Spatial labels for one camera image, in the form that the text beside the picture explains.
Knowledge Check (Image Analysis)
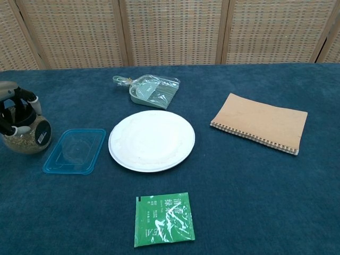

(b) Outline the blue table cloth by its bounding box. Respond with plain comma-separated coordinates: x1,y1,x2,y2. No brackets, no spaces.
0,62,340,255

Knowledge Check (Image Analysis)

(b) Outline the small dustpan set in bag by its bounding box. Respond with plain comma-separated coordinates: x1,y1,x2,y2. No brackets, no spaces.
112,74,181,111

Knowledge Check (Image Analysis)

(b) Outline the black lidded jar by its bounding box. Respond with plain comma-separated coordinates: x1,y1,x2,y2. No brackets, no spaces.
2,102,53,155

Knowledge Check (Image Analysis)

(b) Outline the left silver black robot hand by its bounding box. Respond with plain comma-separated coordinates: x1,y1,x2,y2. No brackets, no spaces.
0,81,42,137

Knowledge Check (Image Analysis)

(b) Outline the woven folding screen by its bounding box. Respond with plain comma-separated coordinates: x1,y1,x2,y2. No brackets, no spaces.
0,0,340,71

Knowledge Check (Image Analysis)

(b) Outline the tan spiral notebook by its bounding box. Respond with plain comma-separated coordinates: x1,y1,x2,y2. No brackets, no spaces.
209,92,309,156

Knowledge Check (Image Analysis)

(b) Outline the white round plate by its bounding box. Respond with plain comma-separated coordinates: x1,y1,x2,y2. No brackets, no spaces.
108,110,197,173

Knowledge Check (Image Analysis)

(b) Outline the green tea sachet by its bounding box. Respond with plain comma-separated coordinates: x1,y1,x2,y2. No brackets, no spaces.
133,192,196,248

